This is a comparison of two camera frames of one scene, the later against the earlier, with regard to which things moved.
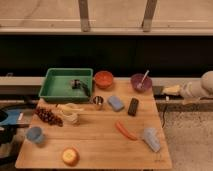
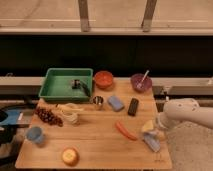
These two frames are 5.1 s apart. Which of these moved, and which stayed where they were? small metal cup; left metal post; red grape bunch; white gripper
Moved: white gripper
Stayed: small metal cup; red grape bunch; left metal post
